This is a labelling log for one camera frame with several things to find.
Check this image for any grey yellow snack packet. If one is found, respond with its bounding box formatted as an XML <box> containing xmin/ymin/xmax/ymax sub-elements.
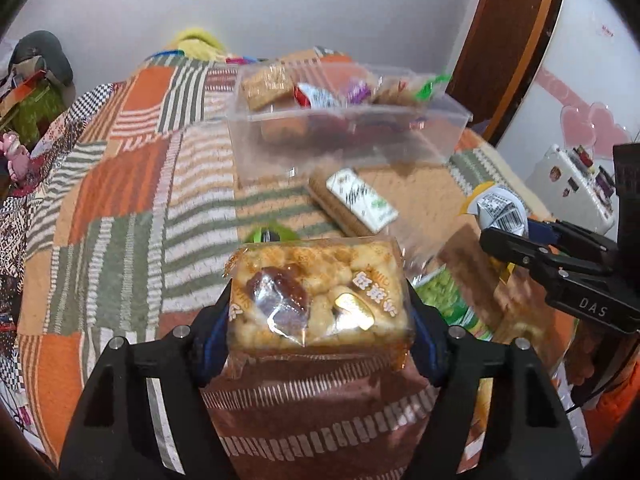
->
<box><xmin>459</xmin><ymin>180</ymin><xmax>531</xmax><ymax>281</ymax></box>

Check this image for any green gift box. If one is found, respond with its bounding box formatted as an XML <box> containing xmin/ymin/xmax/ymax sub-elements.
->
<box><xmin>1</xmin><ymin>79</ymin><xmax>66</xmax><ymax>151</ymax></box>

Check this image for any red snack packet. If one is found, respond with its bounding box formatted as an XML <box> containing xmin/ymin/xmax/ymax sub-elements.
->
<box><xmin>293</xmin><ymin>82</ymin><xmax>342</xmax><ymax>110</ymax></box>

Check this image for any brown cracker pack white label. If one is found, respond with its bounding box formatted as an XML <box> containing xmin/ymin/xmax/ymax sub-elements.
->
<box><xmin>307</xmin><ymin>168</ymin><xmax>399</xmax><ymax>236</ymax></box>

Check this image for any green pea snack bag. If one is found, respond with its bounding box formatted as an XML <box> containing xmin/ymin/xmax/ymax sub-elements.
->
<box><xmin>412</xmin><ymin>266</ymin><xmax>492</xmax><ymax>341</ymax></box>

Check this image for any purple snack packet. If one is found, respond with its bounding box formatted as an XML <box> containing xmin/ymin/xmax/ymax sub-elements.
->
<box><xmin>345</xmin><ymin>78</ymin><xmax>372</xmax><ymax>106</ymax></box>

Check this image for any grey plush toy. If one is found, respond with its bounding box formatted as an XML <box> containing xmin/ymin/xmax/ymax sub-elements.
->
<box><xmin>11</xmin><ymin>30</ymin><xmax>74</xmax><ymax>87</ymax></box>

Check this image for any caramel rice cake pack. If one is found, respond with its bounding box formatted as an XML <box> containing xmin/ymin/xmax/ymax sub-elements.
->
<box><xmin>226</xmin><ymin>236</ymin><xmax>416</xmax><ymax>367</ymax></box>

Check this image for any brown wooden door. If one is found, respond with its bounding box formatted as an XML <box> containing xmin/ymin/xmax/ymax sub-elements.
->
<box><xmin>447</xmin><ymin>0</ymin><xmax>562</xmax><ymax>145</ymax></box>

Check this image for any golden rice crisp pack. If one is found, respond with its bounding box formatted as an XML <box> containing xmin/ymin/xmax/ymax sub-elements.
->
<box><xmin>241</xmin><ymin>64</ymin><xmax>294</xmax><ymax>112</ymax></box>

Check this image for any patchwork striped bedspread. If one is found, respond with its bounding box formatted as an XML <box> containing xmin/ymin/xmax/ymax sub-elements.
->
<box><xmin>0</xmin><ymin>46</ymin><xmax>640</xmax><ymax>480</ymax></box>

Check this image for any green edged pastry bag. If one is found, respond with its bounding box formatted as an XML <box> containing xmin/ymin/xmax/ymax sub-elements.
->
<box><xmin>372</xmin><ymin>74</ymin><xmax>450</xmax><ymax>107</ymax></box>

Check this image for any pink stuffed rabbit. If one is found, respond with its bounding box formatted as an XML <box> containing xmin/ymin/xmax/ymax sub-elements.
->
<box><xmin>1</xmin><ymin>131</ymin><xmax>30</xmax><ymax>182</ymax></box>

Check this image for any clear plastic storage bin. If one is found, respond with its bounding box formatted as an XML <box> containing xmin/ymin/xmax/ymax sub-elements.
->
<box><xmin>227</xmin><ymin>61</ymin><xmax>472</xmax><ymax>184</ymax></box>

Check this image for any white sticker suitcase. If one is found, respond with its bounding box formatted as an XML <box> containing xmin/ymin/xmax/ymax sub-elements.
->
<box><xmin>526</xmin><ymin>144</ymin><xmax>615</xmax><ymax>235</ymax></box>

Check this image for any yellow plush toy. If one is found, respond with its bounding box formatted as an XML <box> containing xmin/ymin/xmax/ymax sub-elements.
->
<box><xmin>166</xmin><ymin>27</ymin><xmax>229</xmax><ymax>63</ymax></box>

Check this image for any white wardrobe with hearts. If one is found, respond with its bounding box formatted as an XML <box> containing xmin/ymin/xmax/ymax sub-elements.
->
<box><xmin>497</xmin><ymin>0</ymin><xmax>639</xmax><ymax>179</ymax></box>

